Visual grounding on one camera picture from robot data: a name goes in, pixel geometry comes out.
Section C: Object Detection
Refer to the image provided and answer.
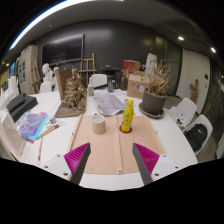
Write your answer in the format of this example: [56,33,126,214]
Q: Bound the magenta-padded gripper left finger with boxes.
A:
[41,142,92,186]

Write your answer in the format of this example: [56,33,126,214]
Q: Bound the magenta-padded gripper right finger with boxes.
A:
[132,142,184,186]

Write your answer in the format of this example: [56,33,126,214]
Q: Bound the yellow drink bottle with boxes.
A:
[120,98,136,134]

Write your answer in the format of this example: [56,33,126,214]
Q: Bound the flat round red coaster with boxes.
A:
[118,124,133,135]

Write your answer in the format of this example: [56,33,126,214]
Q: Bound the paint brush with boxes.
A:
[34,121,66,141]

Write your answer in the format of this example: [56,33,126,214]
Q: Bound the beige ceramic cup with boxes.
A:
[91,114,107,136]

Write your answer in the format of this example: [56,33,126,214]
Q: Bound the small clear jar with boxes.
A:
[48,114,58,125]

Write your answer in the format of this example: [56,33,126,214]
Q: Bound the loose paper sheets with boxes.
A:
[168,106,186,127]

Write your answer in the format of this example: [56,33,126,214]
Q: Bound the black backpack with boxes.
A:
[184,123,208,153]

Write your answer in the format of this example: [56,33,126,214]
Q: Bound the colourful printed booklet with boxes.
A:
[14,110,49,144]

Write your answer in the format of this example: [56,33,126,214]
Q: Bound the dry plant in grey pot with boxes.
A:
[138,59,173,120]

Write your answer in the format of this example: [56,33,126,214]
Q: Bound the brown carved wood sculpture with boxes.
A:
[54,67,88,119]

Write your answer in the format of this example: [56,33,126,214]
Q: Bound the white chair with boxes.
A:
[183,114,214,156]
[39,81,54,94]
[174,97,198,129]
[89,73,108,89]

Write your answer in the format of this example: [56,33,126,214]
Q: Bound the printed newspaper sheet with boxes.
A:
[92,92,127,117]

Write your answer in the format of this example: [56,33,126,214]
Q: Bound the clear plastic container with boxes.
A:
[0,109,28,158]

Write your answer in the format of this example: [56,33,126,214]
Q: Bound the small green-label plastic bottle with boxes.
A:
[87,79,96,98]

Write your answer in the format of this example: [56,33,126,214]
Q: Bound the brown cardboard box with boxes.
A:
[126,71,151,100]

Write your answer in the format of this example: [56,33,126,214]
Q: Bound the black box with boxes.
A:
[5,93,39,123]

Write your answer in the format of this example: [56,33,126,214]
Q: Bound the glass jar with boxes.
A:
[106,79,116,94]

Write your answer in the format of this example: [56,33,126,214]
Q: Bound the wooden figure sculpture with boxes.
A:
[189,78,200,104]

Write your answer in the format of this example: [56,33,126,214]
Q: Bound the wooden easel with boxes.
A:
[29,59,43,95]
[79,52,98,84]

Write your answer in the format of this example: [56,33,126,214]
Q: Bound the white plaster bust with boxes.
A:
[41,63,56,84]

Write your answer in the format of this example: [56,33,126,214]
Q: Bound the red cardboard box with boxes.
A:
[121,59,142,74]

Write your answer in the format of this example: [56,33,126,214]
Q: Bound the white wrapped statue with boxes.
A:
[144,52,158,76]

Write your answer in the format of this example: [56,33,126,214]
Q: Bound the white cabinet with posters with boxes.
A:
[17,44,39,96]

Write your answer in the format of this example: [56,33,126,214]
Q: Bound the long ceiling light panel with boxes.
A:
[8,0,124,51]

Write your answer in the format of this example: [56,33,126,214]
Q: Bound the black wall screen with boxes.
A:
[41,34,85,67]

